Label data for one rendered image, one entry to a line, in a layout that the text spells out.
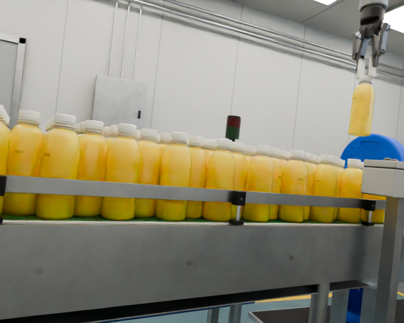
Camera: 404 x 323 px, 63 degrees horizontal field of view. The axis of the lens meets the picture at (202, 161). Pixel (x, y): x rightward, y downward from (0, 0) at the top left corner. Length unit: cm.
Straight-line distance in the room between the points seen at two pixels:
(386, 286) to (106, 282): 80
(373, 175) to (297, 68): 465
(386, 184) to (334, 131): 498
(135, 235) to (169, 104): 390
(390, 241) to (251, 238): 46
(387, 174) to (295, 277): 38
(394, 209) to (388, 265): 16
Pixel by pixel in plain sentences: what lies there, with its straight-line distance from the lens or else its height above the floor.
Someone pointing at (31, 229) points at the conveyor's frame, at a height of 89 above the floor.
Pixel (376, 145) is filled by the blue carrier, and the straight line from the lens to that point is 151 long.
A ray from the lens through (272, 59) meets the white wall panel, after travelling 538.
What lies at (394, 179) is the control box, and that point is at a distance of 104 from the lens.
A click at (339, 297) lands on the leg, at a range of 162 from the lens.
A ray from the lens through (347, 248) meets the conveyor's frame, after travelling 110.
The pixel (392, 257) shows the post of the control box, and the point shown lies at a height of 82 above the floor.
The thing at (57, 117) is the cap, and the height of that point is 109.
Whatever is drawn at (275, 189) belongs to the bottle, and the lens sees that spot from 95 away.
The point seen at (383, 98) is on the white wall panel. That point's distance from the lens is 690.
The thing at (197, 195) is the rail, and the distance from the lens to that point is 76.
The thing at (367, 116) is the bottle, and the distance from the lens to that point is 124.
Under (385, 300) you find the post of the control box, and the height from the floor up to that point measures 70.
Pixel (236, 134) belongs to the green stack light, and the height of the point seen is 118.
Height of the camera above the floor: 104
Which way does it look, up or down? level
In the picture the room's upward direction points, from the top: 6 degrees clockwise
